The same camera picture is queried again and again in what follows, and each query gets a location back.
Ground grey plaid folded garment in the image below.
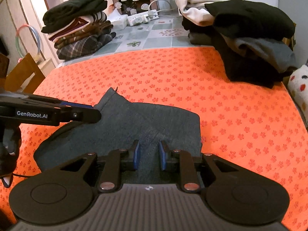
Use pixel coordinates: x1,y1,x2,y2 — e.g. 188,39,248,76
56,32,116,60

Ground colourful hula hoop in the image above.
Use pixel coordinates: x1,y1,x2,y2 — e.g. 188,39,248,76
15,24,42,59

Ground cardboard box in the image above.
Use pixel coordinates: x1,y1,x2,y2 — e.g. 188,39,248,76
280,22,296,51

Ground black garment right pile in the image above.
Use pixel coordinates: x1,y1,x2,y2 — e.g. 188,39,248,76
182,0,293,88

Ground white spotted cushion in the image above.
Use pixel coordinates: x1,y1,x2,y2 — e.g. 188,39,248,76
288,64,308,124

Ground white side cabinet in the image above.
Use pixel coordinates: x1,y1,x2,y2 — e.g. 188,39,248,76
37,59,56,77

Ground white power strip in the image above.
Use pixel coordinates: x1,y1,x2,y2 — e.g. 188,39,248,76
127,9,159,27

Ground dark grey trousers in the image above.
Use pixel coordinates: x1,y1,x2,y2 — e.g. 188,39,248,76
33,88,202,184

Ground maroon white folded garment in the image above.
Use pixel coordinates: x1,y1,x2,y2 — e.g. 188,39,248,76
48,12,107,43

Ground grey garment right pile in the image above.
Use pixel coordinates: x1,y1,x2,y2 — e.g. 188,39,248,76
221,34,300,73

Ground black folded garment top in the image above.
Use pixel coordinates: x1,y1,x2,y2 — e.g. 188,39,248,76
41,0,108,33

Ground orange patterned table mat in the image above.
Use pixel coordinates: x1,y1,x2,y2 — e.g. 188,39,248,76
0,46,308,231

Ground wooden chair left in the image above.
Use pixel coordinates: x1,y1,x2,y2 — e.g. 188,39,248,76
4,53,45,94

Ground white charger adapter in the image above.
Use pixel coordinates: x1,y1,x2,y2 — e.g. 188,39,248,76
108,11,128,31

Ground checkered tablecloth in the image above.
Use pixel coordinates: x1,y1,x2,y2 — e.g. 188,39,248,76
58,16,193,67

